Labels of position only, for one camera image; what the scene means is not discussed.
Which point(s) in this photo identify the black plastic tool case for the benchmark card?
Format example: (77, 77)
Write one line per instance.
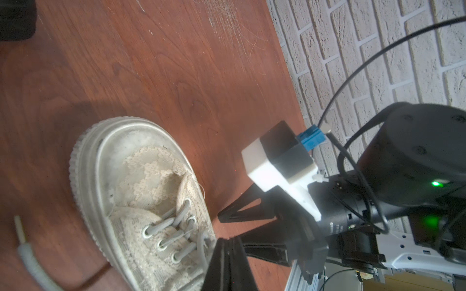
(18, 19)

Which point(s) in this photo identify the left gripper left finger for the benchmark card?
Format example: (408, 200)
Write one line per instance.
(218, 276)

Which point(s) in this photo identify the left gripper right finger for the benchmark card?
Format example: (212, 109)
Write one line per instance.
(241, 277)

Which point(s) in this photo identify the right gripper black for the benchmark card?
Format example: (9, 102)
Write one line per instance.
(345, 230)

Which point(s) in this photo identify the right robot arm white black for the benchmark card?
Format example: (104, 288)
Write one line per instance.
(402, 206)

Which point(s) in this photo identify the beige sneaker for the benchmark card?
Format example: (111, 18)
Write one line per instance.
(142, 204)

